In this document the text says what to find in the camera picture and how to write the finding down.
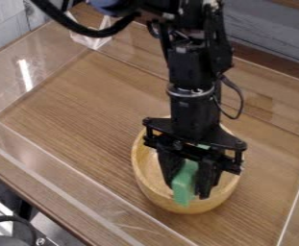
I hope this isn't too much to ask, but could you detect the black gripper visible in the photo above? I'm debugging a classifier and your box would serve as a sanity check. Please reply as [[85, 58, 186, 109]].
[[143, 86, 248, 200]]

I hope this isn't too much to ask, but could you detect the brown wooden bowl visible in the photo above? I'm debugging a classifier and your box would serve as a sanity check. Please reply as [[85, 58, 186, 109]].
[[131, 130, 241, 214]]

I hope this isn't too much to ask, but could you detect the clear acrylic tray enclosure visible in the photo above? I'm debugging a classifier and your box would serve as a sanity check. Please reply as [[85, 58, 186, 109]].
[[0, 23, 299, 246]]

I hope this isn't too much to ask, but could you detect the green rectangular block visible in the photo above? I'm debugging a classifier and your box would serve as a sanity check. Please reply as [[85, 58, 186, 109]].
[[171, 143, 213, 208]]

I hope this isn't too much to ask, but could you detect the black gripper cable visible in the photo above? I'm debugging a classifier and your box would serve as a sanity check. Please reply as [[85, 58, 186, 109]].
[[213, 74, 248, 121]]

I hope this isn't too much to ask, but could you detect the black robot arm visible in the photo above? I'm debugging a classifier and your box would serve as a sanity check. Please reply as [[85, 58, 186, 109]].
[[139, 0, 248, 199]]

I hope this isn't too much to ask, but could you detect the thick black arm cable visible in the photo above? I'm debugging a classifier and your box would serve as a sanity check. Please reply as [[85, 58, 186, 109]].
[[28, 0, 142, 38]]

